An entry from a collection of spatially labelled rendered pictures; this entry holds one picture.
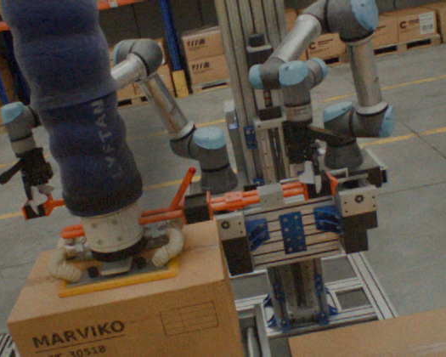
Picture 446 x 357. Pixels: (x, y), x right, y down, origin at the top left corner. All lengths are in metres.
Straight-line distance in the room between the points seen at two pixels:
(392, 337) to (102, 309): 1.03
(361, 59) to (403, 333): 0.96
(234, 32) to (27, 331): 1.28
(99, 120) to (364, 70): 0.94
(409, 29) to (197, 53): 3.24
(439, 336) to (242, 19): 1.33
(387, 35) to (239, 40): 7.07
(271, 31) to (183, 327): 1.17
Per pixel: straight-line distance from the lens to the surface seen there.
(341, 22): 1.92
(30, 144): 1.89
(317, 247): 2.30
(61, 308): 1.60
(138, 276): 1.59
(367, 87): 2.03
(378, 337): 2.11
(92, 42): 1.46
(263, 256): 2.28
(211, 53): 8.68
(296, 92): 1.51
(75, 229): 1.71
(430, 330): 2.14
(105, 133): 1.49
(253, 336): 2.18
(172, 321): 1.58
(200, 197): 1.65
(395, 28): 9.21
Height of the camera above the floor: 1.86
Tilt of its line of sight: 22 degrees down
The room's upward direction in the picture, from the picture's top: 12 degrees counter-clockwise
